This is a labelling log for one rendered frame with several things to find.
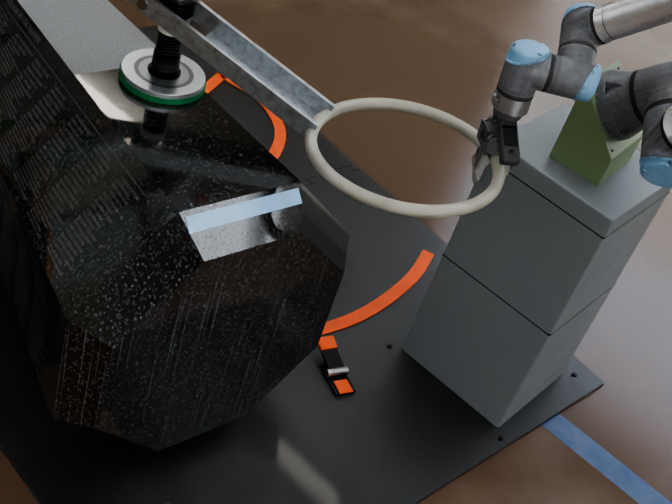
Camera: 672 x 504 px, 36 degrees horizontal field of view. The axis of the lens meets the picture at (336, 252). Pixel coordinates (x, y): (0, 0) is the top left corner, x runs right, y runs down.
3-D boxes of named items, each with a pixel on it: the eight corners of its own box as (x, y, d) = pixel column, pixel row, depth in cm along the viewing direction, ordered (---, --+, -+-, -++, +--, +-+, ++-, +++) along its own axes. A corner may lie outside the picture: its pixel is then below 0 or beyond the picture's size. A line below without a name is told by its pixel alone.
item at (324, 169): (270, 171, 236) (272, 160, 234) (345, 85, 274) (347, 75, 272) (474, 247, 227) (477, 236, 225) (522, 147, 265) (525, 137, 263)
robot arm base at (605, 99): (616, 62, 282) (650, 52, 275) (638, 127, 286) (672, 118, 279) (587, 83, 269) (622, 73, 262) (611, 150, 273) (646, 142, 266)
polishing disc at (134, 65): (205, 105, 257) (206, 101, 257) (118, 91, 252) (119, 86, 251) (204, 60, 273) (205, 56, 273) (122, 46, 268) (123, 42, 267)
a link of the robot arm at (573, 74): (607, 49, 240) (555, 36, 240) (601, 90, 235) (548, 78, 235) (593, 71, 249) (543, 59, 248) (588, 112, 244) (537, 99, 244)
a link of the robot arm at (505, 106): (537, 103, 243) (499, 100, 241) (531, 121, 246) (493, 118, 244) (526, 84, 250) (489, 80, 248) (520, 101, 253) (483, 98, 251)
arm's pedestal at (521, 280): (466, 290, 367) (560, 89, 315) (580, 379, 348) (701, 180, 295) (378, 348, 333) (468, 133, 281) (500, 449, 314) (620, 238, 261)
